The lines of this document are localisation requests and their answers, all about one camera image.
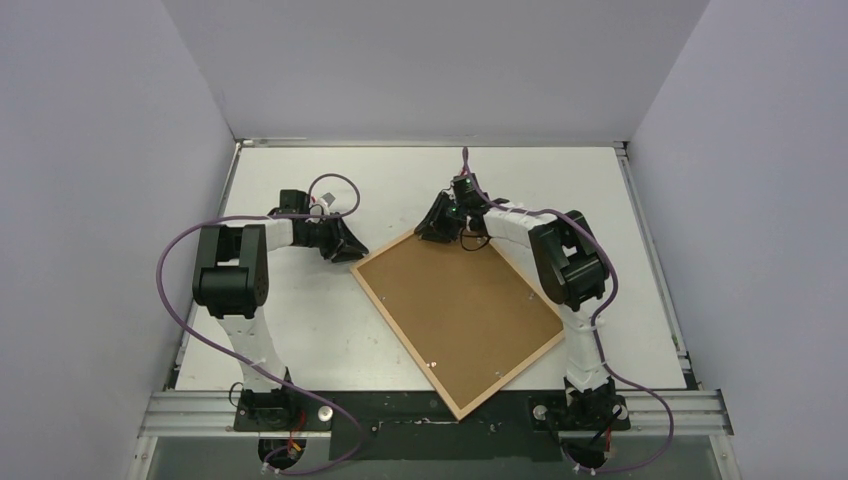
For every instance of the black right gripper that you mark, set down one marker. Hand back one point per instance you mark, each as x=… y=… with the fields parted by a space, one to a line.
x=442 y=221

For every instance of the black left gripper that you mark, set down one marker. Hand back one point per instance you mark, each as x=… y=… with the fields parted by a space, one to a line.
x=350 y=249

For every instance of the brown frame backing board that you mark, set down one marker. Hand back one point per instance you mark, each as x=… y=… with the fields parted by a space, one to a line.
x=457 y=318

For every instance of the light wooden picture frame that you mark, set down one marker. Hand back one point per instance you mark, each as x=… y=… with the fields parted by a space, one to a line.
x=457 y=404

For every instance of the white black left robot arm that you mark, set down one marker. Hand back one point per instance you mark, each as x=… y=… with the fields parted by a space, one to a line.
x=231 y=280

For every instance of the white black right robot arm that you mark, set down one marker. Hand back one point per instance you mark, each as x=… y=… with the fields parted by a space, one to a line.
x=570 y=270

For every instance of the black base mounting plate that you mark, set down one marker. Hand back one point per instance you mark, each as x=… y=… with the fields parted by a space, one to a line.
x=526 y=424

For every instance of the aluminium front extrusion rail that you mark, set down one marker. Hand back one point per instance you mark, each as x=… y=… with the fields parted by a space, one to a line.
x=211 y=414

